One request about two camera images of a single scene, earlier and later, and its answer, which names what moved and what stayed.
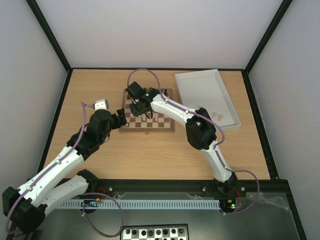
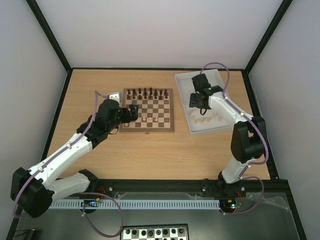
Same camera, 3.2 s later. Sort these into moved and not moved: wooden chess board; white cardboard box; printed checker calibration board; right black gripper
Moved: right black gripper
Not moved: printed checker calibration board; wooden chess board; white cardboard box
